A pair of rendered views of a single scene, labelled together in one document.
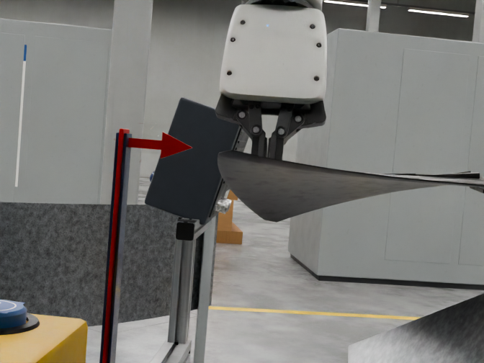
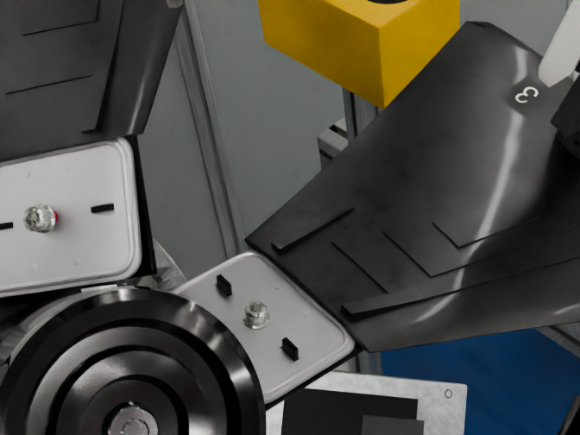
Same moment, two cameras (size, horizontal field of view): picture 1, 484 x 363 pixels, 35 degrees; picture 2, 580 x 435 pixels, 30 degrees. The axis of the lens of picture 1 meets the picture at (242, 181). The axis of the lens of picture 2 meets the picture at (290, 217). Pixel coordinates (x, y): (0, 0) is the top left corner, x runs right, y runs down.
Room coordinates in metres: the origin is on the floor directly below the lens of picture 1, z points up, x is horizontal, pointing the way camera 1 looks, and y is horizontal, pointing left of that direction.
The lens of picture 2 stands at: (0.95, -0.44, 1.59)
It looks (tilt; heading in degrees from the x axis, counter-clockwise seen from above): 45 degrees down; 140
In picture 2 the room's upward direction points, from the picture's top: 10 degrees counter-clockwise
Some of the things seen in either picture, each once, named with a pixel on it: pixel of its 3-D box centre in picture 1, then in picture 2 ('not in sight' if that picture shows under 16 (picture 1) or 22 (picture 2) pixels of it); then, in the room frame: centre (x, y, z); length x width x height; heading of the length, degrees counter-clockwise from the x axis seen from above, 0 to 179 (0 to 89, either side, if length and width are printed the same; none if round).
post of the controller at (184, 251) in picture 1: (182, 281); not in sight; (1.22, 0.08, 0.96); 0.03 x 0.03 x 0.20; 86
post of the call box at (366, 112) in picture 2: not in sight; (364, 102); (0.39, 0.14, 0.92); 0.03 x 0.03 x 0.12; 86
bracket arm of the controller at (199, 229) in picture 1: (195, 223); not in sight; (1.32, 0.07, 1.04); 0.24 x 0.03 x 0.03; 176
